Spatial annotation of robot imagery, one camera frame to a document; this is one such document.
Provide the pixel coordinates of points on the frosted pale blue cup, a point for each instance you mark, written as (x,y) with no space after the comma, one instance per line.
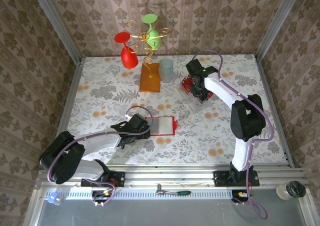
(166,70)

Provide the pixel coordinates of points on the clear acrylic card stand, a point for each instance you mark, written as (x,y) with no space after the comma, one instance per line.
(197,107)

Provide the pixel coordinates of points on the aluminium frame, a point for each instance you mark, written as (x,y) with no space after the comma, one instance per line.
(175,176)

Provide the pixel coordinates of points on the red wine glass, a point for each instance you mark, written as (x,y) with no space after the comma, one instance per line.
(128,58)

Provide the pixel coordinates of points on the green wine glass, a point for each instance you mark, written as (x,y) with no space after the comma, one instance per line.
(152,35)

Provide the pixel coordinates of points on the clear jar black lid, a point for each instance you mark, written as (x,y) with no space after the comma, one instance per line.
(295,189)

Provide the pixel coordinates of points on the red VIP card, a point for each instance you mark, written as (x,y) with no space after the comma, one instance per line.
(209,95)
(189,78)
(185,86)
(187,82)

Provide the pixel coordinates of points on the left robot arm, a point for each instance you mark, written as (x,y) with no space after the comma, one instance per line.
(100,140)

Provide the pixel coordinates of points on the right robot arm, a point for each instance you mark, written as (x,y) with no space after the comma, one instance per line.
(220,90)

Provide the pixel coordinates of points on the red leather card holder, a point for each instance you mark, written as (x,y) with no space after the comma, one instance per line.
(166,125)

